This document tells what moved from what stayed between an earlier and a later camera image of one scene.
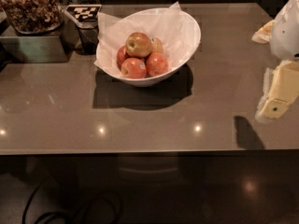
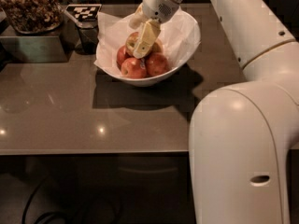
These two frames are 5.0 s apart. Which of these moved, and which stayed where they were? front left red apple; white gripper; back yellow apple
Moved: white gripper
Stayed: front left red apple; back yellow apple
